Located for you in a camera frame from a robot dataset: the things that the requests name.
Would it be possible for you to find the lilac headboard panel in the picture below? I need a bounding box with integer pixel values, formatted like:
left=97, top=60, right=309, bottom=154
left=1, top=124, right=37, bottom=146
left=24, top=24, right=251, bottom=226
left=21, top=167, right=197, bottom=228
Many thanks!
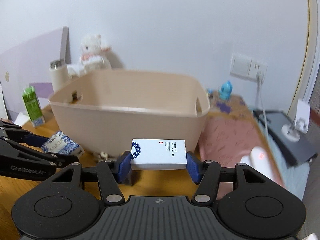
left=1, top=27, right=70, bottom=120

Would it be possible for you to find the beige hair claw clip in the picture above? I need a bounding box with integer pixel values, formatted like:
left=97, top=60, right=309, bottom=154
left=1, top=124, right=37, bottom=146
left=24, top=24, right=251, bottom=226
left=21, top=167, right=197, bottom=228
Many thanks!
left=97, top=152, right=109, bottom=161

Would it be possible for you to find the white wall switch socket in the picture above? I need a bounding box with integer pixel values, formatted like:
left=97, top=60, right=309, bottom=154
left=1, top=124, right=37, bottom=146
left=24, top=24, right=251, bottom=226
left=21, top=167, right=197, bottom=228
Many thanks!
left=229, top=54, right=267, bottom=82

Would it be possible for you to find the blue white patterned box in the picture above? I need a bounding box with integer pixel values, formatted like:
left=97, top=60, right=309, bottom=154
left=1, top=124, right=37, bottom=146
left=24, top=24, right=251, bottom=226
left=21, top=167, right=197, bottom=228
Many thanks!
left=41, top=131, right=84, bottom=157

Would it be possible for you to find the blue cartoon figurine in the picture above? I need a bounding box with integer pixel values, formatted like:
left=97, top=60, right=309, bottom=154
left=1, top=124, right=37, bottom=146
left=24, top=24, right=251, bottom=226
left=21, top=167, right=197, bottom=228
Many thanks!
left=219, top=81, right=233, bottom=100

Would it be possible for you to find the light blue cloth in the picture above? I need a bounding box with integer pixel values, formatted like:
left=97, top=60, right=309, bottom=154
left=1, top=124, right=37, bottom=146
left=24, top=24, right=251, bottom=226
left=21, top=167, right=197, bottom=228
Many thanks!
left=258, top=122, right=310, bottom=200

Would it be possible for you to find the white plush lamb toy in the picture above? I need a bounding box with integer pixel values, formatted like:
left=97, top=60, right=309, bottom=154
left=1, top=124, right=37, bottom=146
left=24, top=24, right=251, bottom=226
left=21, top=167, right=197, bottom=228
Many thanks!
left=67, top=34, right=112, bottom=79

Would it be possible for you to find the pink hot water bag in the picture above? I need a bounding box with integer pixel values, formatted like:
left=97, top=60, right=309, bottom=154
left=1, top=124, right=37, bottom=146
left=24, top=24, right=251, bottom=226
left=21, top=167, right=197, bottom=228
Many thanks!
left=198, top=115, right=286, bottom=188

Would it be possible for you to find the white charger handle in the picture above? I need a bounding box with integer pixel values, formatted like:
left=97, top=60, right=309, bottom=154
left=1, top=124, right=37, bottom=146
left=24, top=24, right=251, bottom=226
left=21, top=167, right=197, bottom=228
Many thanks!
left=240, top=146, right=274, bottom=180

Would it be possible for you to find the green drink carton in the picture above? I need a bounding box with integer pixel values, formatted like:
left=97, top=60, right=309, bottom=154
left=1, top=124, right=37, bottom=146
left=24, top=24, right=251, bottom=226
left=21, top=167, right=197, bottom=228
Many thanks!
left=22, top=86, right=45, bottom=128

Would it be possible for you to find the white phone stand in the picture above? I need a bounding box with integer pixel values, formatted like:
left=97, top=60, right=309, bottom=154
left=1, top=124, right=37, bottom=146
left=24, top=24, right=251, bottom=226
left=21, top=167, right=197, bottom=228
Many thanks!
left=281, top=99, right=311, bottom=142

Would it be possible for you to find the white thermos bottle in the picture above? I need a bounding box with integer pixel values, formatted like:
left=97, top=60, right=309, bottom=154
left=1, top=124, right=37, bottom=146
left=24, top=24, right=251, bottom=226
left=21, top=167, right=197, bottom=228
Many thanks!
left=49, top=59, right=69, bottom=92

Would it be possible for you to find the beige plastic storage basket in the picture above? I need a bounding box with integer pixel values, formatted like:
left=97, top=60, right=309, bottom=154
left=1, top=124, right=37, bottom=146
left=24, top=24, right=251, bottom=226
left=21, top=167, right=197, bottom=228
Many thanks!
left=49, top=69, right=210, bottom=157

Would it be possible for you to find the white blue soap box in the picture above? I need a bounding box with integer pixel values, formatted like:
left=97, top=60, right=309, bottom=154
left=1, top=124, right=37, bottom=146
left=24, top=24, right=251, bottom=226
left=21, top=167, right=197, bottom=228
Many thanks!
left=131, top=139, right=187, bottom=170

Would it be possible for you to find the dark grey tablet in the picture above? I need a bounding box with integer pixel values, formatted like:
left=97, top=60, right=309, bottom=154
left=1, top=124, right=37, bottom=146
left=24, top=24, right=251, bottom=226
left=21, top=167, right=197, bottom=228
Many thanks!
left=253, top=109, right=318, bottom=166

